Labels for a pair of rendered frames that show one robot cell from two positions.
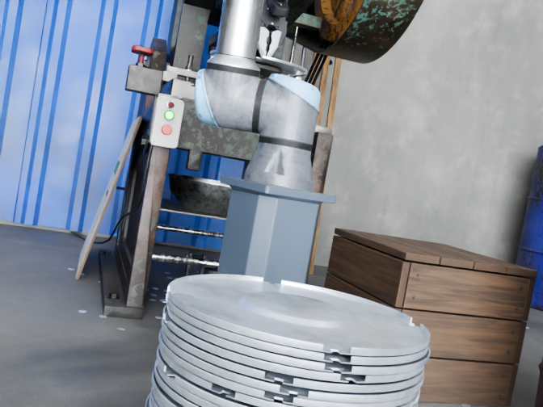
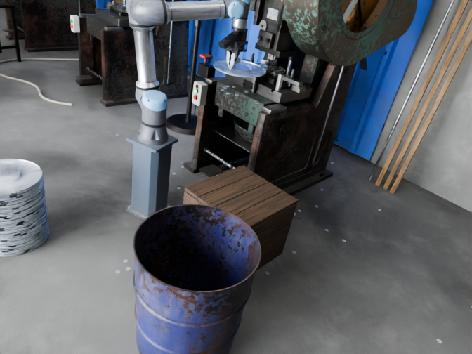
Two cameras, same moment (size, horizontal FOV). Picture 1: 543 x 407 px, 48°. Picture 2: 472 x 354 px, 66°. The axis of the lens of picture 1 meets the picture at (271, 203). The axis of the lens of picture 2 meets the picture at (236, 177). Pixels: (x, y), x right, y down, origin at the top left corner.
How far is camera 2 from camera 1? 2.01 m
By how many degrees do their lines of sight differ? 61
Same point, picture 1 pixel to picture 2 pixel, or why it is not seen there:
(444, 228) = not seen: outside the picture
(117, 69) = not seen: hidden behind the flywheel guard
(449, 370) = not seen: hidden behind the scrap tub
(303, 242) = (146, 164)
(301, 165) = (145, 133)
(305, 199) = (143, 147)
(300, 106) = (144, 107)
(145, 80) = (202, 71)
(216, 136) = (227, 102)
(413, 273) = (187, 197)
